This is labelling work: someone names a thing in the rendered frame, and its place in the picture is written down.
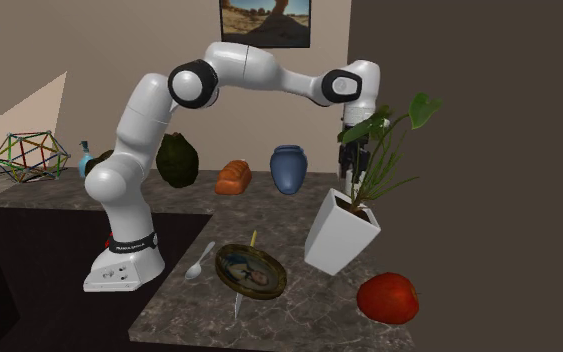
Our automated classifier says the blue ceramic vase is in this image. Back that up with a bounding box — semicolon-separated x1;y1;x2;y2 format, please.
269;144;309;196

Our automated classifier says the green plant in white pot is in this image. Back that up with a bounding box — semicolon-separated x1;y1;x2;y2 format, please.
303;91;444;277

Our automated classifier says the orange-brown bread loaf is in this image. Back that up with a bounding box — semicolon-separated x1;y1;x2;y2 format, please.
214;159;253;197

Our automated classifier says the red apple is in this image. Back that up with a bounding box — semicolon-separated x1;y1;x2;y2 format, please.
356;271;421;326

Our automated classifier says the oval gold-framed portrait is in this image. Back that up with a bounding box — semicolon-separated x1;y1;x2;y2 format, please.
214;243;289;301

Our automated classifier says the large dark green rough ovoid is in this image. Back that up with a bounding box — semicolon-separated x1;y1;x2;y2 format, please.
155;131;200;189

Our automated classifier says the silver spoon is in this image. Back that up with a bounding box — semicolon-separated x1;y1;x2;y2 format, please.
184;240;217;282

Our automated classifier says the small dark green ovoid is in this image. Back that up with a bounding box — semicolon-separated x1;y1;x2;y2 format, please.
84;149;115;177

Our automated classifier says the teal glass bottle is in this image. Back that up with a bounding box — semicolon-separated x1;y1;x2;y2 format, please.
77;140;95;179

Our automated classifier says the colourful rod polyhedron ball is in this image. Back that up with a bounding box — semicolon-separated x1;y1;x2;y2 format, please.
0;130;72;184

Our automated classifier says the dark robot stand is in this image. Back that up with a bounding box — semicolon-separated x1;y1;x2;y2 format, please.
0;206;214;352

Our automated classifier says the framed desert wall picture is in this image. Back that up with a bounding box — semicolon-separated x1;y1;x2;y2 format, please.
219;0;312;49

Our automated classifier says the knife with yellow handle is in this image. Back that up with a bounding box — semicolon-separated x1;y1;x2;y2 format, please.
233;229;259;321

